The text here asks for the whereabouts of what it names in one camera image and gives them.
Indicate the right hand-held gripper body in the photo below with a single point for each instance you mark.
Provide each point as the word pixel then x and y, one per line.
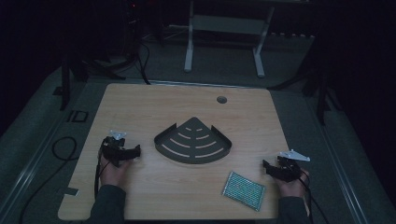
pixel 289 168

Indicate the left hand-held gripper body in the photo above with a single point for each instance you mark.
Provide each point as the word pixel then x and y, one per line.
pixel 114 150

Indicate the person's right hand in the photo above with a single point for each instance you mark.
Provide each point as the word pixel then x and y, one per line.
pixel 291 188

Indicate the person's left hand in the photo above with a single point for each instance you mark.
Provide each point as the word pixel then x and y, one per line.
pixel 114 174

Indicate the dark grey corner shelf tray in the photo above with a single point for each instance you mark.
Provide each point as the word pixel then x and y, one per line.
pixel 193 146

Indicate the black metal stand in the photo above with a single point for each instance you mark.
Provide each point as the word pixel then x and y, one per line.
pixel 65 84
pixel 322 96

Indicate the white metal table frame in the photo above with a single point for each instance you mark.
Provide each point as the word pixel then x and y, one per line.
pixel 224 25

